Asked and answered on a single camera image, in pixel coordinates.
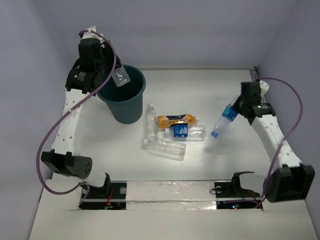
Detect blue cap water bottle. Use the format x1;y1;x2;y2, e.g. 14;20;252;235
210;95;239;138

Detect clear bottle plain white cap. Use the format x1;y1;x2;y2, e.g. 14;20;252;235
112;65;131;87

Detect clear bottle blue-white cap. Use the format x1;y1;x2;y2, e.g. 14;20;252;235
142;138;186;161

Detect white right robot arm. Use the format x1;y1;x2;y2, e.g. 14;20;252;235
233;80;315;203

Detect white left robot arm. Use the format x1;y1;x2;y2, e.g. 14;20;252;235
36;35;117;198

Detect dark green plastic bin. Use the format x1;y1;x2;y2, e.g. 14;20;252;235
97;65;146;124

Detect blue label water bottle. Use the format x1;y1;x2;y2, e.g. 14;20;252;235
164;124;207;142

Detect upright-lying clear ribbed bottle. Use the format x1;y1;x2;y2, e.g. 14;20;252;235
145;104;159;140

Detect orange label drink bottle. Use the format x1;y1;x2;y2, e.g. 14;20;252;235
157;113;199;129

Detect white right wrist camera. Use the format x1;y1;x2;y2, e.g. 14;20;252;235
259;80;270;97

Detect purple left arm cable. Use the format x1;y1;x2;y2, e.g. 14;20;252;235
36;29;118;195

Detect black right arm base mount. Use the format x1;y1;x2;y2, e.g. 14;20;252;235
209;171;263;210

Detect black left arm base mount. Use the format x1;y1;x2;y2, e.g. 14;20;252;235
79;173;127;210

